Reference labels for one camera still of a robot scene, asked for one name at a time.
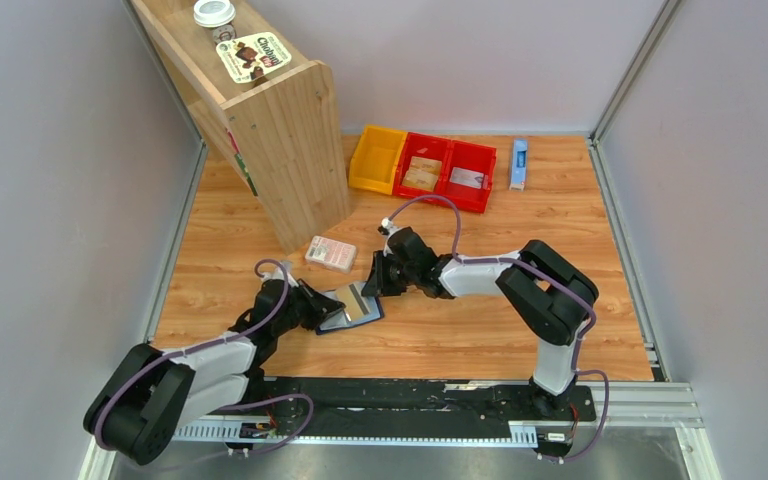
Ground tan cards in bin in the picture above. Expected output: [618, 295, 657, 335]
[401, 156, 443, 192]

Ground blue white toothpaste box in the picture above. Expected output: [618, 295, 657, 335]
[509, 138, 529, 191]

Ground red plastic bin right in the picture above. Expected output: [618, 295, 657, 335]
[439, 140, 497, 214]

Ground purple cable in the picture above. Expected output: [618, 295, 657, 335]
[380, 195, 609, 462]
[92, 259, 293, 452]

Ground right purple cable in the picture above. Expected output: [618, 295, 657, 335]
[380, 195, 609, 462]

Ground yellow plastic bin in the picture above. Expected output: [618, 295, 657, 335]
[348, 125, 408, 195]

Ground wooden shelf unit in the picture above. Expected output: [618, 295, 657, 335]
[132, 1, 352, 253]

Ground navy blue card holder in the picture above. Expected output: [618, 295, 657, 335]
[315, 281, 385, 335]

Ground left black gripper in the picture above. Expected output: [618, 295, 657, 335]
[273, 279, 345, 337]

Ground red patterned tissue pack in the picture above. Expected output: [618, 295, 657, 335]
[304, 236, 358, 274]

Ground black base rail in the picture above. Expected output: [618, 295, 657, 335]
[217, 377, 606, 457]

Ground red plastic bin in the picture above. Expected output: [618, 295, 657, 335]
[439, 140, 497, 214]
[392, 132, 453, 198]

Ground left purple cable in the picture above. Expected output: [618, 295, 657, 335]
[92, 259, 293, 452]

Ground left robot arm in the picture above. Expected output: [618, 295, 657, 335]
[83, 278, 345, 466]

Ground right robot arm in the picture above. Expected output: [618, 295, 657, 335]
[362, 221, 599, 419]

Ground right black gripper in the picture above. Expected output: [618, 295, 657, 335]
[362, 251, 418, 298]

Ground silver card in bin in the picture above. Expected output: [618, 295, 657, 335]
[449, 167, 486, 190]

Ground Chobani yogurt lid pack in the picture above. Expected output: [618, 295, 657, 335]
[216, 32, 292, 84]

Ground red plastic bin left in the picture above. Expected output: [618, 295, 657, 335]
[392, 132, 453, 198]

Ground gold credit card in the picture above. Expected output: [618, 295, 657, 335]
[334, 281, 382, 326]

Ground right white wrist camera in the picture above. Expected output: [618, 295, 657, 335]
[378, 217, 401, 238]

